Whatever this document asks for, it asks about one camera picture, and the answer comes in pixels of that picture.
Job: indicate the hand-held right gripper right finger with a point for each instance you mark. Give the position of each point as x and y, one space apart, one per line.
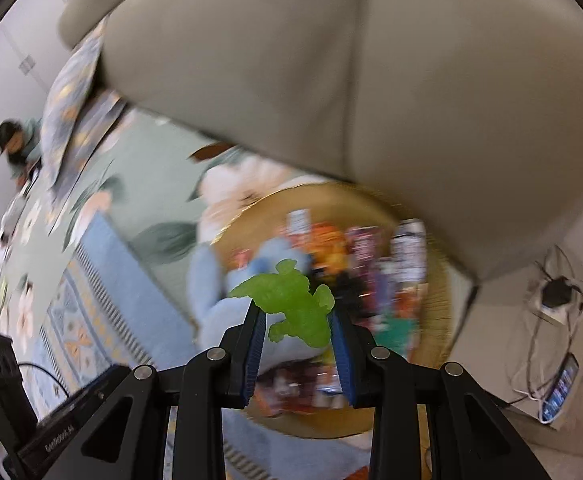
345 362

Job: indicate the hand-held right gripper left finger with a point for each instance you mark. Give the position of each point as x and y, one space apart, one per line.
255 355

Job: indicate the green toy figure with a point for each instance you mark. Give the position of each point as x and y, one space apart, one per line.
296 305

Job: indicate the blue plush toy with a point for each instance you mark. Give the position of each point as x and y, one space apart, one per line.
211 305

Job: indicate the round golden basket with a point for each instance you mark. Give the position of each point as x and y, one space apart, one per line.
321 199

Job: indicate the pile of colourful snack packets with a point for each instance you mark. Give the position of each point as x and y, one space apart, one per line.
366 250

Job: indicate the white power strip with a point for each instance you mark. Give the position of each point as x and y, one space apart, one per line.
546 312

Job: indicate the green floral mat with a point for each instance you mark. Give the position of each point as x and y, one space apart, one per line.
136 175

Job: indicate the smartphone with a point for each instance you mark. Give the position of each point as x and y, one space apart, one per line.
561 387

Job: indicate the scattered small cards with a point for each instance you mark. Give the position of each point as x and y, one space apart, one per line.
14 215

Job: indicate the black charger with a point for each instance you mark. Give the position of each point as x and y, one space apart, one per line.
557 292

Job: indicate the grey sofa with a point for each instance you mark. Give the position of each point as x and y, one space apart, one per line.
421 85

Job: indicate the patterned cushion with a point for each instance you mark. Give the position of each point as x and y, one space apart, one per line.
66 105

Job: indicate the white wardrobe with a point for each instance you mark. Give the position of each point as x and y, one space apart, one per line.
1 85

